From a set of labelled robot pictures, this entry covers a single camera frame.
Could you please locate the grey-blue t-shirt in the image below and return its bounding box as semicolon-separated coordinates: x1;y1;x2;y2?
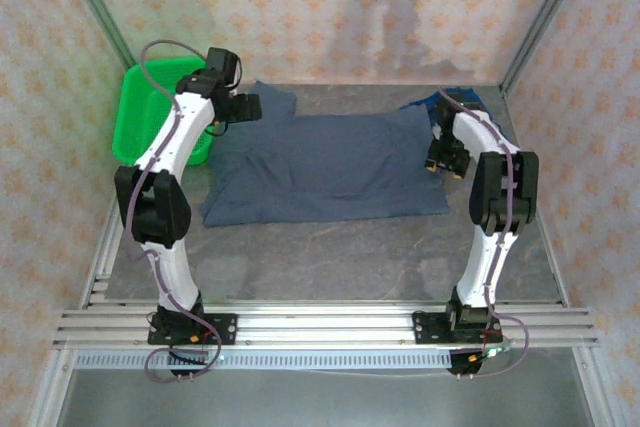
201;79;450;228

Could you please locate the blue printed folded t-shirt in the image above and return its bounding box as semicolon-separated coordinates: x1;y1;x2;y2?
397;86;504;136

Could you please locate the green plastic mesh basket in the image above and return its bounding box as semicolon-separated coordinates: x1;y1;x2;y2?
111;55;216;168

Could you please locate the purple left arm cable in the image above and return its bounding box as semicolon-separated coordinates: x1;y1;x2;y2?
122;39;224;384

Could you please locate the small electronics board with wires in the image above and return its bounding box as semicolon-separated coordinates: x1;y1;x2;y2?
467;345;516;366

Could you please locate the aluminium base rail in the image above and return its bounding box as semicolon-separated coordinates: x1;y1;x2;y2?
53;298;600;349

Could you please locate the slotted grey cable duct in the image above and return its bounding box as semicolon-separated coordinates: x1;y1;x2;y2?
74;349;454;371

